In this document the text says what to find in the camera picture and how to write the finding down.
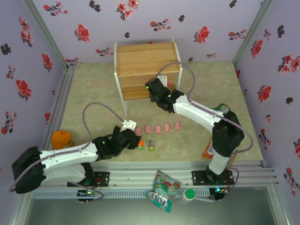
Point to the orange top toy car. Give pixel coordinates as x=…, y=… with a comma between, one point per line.
x=140, y=145

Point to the pink toy pig with dirt marks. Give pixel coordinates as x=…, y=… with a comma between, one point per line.
x=147, y=129

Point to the grey top toy car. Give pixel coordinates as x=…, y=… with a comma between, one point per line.
x=151, y=145

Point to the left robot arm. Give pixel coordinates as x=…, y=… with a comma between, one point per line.
x=65, y=159

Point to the teal Fox's candy bag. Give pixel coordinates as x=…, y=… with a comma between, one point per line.
x=164, y=189

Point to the orange plastic toy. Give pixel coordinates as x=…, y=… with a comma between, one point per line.
x=61, y=139

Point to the yellow green Fox's candy bag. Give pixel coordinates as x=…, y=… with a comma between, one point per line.
x=221, y=109

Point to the white bottle green cap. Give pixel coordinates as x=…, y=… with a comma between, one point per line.
x=188, y=195

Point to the red Fox's candy bag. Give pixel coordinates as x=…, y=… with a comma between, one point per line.
x=208, y=151

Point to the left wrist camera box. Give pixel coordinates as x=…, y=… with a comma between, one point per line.
x=128, y=125

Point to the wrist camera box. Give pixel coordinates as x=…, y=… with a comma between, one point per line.
x=128, y=125
x=161, y=78

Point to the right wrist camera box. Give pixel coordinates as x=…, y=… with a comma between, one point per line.
x=161, y=78

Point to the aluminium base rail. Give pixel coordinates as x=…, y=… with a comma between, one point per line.
x=140, y=173

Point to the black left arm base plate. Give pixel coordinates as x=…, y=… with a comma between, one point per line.
x=104, y=179

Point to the wooden shelf white frame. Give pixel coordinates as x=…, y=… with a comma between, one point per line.
x=140, y=58

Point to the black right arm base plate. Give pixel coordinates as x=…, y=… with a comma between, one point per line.
x=199, y=178

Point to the aluminium side rail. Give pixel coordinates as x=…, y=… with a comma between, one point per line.
x=63, y=89

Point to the aluminium corner post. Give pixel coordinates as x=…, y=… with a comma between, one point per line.
x=250, y=32
x=44, y=30

